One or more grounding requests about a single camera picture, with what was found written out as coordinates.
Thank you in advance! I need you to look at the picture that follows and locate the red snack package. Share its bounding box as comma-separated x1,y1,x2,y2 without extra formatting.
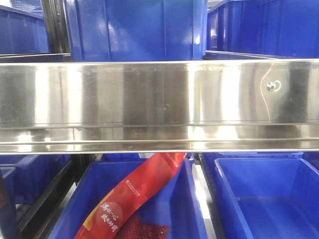
75,152,186,239

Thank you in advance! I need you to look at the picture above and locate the rail screw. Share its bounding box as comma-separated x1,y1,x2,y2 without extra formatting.
267,81,281,92

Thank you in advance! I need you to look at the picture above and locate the blue bin upper centre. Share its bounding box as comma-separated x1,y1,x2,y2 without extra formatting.
65,0,207,62

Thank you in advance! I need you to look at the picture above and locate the blue bin lower left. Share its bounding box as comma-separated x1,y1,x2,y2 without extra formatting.
0,154,71,204

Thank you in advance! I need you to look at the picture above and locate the blue bin upper left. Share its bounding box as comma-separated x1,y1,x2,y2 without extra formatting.
0,5,51,54

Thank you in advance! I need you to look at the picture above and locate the empty blue bin lower right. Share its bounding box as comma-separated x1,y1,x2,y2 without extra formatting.
215,158,319,239

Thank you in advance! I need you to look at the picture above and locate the blue bin with snack package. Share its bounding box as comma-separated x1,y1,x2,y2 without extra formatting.
49,159,207,239

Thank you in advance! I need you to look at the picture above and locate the blue bin upper right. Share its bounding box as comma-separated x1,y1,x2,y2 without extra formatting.
206,0,319,58

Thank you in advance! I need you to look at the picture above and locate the stainless steel shelf rail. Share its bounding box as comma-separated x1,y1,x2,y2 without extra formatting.
0,59,319,154

